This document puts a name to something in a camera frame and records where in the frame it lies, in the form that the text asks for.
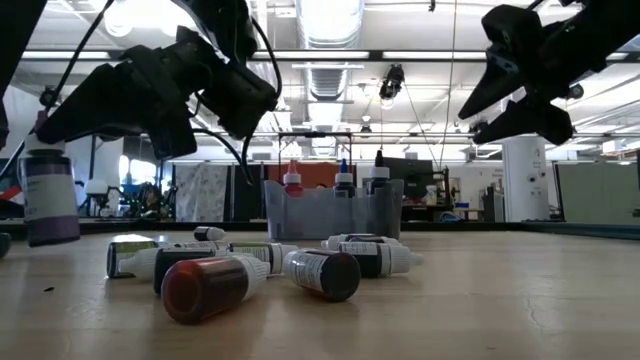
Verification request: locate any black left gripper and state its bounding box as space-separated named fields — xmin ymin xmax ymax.
xmin=35 ymin=25 xmax=236 ymax=161

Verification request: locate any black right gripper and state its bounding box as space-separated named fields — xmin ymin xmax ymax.
xmin=457 ymin=4 xmax=597 ymax=146

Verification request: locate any large purple food coloring bottle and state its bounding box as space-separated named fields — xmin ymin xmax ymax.
xmin=17 ymin=112 xmax=82 ymax=248

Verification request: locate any large black food coloring bottle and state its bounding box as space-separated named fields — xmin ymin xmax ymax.
xmin=368 ymin=149 xmax=391 ymax=196

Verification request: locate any small green food coloring bottle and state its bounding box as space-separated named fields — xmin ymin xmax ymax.
xmin=105 ymin=239 xmax=160 ymax=280
xmin=227 ymin=241 xmax=300 ymax=277

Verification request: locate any small grey food coloring bottle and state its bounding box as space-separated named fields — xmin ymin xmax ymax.
xmin=193 ymin=225 xmax=227 ymax=243

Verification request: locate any small pale food coloring bottle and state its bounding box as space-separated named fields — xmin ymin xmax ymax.
xmin=159 ymin=240 xmax=229 ymax=252

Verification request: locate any small black food coloring bottle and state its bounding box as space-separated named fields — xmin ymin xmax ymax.
xmin=118 ymin=244 xmax=231 ymax=296

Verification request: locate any large blue food coloring bottle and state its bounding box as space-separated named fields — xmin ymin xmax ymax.
xmin=333 ymin=158 xmax=356 ymax=199

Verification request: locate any small dark food coloring bottle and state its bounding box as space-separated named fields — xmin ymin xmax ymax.
xmin=344 ymin=234 xmax=403 ymax=250

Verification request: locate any large red food coloring bottle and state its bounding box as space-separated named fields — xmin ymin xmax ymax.
xmin=282 ymin=159 xmax=305 ymax=199

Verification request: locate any small blue food coloring bottle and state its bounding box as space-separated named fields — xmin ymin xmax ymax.
xmin=339 ymin=241 xmax=426 ymax=279

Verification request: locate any small dark red coloring bottle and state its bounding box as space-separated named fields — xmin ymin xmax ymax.
xmin=160 ymin=253 xmax=272 ymax=326

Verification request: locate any translucent grey plastic bin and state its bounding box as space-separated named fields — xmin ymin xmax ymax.
xmin=263 ymin=178 xmax=405 ymax=241

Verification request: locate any small brown food coloring bottle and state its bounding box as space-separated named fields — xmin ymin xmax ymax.
xmin=282 ymin=248 xmax=363 ymax=303

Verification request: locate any long ceiling light bar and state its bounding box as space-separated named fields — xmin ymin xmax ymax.
xmin=19 ymin=48 xmax=497 ymax=62

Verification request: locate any white round pillar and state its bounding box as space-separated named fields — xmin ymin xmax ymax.
xmin=502 ymin=135 xmax=550 ymax=224

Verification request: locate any black background robot equipment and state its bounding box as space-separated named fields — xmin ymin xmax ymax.
xmin=82 ymin=177 xmax=174 ymax=221

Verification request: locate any black computer monitor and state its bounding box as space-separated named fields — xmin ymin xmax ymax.
xmin=388 ymin=157 xmax=435 ymax=199

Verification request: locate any white patterned curtain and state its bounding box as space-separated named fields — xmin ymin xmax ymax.
xmin=173 ymin=163 xmax=230 ymax=224

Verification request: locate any grey-green partition panel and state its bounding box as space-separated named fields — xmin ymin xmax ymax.
xmin=556 ymin=162 xmax=640 ymax=222

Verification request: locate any thin black hanging cable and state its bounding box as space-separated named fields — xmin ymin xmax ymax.
xmin=42 ymin=0 xmax=114 ymax=104

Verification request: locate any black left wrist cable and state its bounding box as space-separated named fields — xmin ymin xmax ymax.
xmin=189 ymin=14 xmax=284 ymax=186

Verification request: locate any dark wall screen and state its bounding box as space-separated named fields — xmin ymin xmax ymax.
xmin=0 ymin=157 xmax=21 ymax=192

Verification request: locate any black aluminium rig frame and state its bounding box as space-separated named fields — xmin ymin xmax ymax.
xmin=0 ymin=218 xmax=640 ymax=242

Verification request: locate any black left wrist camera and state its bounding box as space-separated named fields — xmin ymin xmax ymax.
xmin=198 ymin=58 xmax=280 ymax=142

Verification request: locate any silver ventilation duct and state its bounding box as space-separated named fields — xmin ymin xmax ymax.
xmin=294 ymin=0 xmax=366 ymax=156

